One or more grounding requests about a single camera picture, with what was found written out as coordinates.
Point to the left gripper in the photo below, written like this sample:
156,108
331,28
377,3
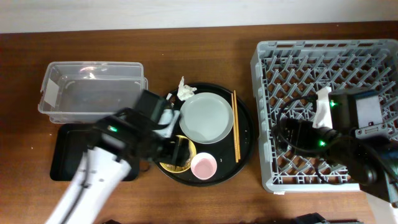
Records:
173,149

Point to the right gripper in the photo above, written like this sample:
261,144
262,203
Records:
286,134

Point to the yellow bowl with food scraps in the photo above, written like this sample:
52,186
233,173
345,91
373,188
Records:
192,153

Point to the pink cup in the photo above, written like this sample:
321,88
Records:
203,166

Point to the grey round plate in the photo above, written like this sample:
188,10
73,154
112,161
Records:
207,118

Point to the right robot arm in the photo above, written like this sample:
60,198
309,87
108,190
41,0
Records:
348,129

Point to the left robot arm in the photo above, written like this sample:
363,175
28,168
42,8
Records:
115,144

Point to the grey dishwasher rack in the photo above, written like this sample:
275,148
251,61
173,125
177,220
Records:
283,70

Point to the black round tray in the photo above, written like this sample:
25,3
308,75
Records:
223,152

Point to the brown gold snack wrapper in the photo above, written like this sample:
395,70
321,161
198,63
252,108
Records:
171,98

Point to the crumpled white tissue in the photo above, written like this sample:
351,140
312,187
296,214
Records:
184,91

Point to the left wooden chopstick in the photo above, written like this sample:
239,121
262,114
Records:
234,130

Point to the wooden chopstick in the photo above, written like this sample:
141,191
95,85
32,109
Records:
234,130
236,126

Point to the right wooden chopstick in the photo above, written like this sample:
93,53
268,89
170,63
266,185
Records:
236,126

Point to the black rectangular tray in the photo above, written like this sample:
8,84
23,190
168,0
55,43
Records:
69,149

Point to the clear plastic bin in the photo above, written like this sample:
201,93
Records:
86,91

